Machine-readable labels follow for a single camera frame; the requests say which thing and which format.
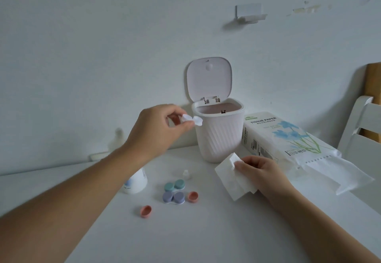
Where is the floral tissue paper pack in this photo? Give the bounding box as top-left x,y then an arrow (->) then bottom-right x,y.
242,111 -> 375,196

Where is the white solution bottle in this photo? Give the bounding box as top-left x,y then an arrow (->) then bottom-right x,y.
122,167 -> 149,195

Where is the white contact lens case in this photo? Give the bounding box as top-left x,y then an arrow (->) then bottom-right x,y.
182,114 -> 204,127

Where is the person's right hand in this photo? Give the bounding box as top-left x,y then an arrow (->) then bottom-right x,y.
234,155 -> 296,204

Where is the white desktop trash bin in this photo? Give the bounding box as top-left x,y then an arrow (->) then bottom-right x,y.
187,57 -> 245,164

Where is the person's right forearm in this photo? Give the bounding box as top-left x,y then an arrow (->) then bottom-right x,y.
269,182 -> 381,263

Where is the white wall holder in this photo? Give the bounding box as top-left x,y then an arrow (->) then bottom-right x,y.
235,3 -> 268,25

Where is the wooden post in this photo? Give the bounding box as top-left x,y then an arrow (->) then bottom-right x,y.
364,62 -> 381,144

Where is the white tissue sheet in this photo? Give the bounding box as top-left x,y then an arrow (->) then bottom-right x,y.
215,152 -> 260,203

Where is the person's left hand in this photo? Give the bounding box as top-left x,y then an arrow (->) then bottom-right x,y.
123,104 -> 196,165

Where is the green contact lens case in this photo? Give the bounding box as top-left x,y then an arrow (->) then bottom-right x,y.
164,179 -> 185,192

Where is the person's left forearm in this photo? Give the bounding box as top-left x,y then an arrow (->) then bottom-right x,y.
0,144 -> 149,263

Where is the purple contact lens case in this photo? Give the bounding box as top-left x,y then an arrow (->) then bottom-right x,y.
162,190 -> 185,205

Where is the white chair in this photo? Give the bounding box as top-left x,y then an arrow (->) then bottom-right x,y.
338,95 -> 381,166

